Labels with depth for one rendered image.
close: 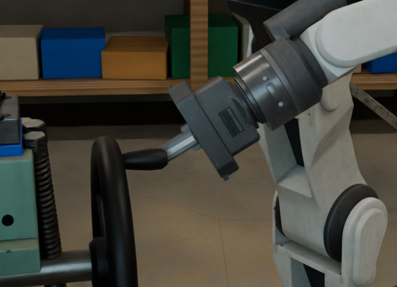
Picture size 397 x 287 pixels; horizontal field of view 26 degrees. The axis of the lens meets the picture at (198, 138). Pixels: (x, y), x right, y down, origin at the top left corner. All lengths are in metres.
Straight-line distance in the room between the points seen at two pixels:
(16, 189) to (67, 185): 2.40
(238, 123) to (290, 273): 0.69
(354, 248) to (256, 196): 1.69
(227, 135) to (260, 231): 1.94
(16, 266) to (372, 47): 0.45
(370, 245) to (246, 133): 0.60
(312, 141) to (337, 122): 0.05
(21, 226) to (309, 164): 0.62
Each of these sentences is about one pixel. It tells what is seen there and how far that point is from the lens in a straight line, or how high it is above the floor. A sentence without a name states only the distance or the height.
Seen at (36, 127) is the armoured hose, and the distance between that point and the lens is 0.95.
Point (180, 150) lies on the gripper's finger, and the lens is 0.99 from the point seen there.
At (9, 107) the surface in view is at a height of 1.00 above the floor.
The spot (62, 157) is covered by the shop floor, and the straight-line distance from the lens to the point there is 3.57.
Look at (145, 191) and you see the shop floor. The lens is 3.21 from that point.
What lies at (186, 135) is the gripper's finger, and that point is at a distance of 0.98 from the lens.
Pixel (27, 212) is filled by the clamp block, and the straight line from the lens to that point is 0.91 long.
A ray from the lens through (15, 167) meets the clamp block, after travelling 0.89.
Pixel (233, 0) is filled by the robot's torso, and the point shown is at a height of 1.02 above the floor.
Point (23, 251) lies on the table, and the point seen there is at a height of 0.87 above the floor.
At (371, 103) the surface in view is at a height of 0.41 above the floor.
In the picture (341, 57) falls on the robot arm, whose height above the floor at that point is 1.04.
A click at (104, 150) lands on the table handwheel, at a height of 0.95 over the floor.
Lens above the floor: 1.27
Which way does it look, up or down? 20 degrees down
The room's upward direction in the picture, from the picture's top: straight up
